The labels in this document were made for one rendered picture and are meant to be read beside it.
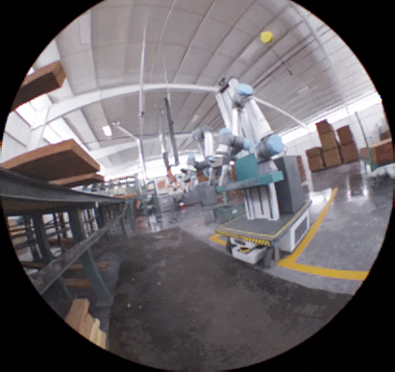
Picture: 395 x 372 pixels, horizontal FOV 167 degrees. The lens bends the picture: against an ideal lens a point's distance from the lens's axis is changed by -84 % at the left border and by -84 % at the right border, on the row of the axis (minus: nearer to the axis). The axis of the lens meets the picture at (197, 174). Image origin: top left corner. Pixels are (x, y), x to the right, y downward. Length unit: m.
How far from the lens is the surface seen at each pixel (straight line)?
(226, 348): 0.77
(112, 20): 6.43
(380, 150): 2.47
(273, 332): 0.80
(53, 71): 0.17
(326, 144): 10.13
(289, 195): 1.27
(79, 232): 1.05
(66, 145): 0.33
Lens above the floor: 0.73
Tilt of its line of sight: 6 degrees up
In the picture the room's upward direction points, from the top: 12 degrees counter-clockwise
